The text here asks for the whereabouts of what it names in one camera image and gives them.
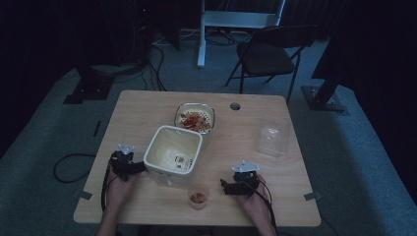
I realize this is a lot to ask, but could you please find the white metal stand frame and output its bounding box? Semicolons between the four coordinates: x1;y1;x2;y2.
197;0;287;69

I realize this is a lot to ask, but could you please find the black floor cable bundle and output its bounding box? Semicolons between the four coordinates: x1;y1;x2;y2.
114;38;169;92

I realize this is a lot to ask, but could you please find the white square container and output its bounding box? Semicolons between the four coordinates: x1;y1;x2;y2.
143;124;204;189

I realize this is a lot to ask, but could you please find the black folding chair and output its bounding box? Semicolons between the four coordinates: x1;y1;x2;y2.
224;25;319;105

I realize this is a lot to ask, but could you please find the small clear cup with food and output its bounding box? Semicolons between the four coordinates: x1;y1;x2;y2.
187;186;210;211

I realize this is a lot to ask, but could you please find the person's left hand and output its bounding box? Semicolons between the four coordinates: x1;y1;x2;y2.
105;166;143;210

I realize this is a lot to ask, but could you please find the clear plastic lid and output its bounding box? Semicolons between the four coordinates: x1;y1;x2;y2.
256;115;292;158

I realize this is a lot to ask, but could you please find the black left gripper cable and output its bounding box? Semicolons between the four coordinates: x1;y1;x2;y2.
99;156;120;212

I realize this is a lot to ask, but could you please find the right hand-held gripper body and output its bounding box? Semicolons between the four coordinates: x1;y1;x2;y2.
230;159;262;199

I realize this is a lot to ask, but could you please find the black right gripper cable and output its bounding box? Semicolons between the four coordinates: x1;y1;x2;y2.
249;178;279;236

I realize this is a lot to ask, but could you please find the black stand base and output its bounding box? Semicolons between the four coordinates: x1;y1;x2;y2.
300;64;348;113
62;64;116;106

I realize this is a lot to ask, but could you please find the person's right hand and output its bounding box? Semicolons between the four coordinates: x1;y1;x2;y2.
234;173;273;218

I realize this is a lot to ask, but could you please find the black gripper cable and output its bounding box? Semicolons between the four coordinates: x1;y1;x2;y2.
99;156;120;212
249;178;279;236

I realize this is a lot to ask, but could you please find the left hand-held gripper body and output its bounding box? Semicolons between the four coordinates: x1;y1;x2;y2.
110;144;143;182

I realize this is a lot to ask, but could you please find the white strainer bowl with food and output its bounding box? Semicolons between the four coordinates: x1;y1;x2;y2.
173;101;216;136

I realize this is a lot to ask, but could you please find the black floor cable loop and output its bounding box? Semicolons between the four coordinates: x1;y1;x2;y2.
52;152;97;185

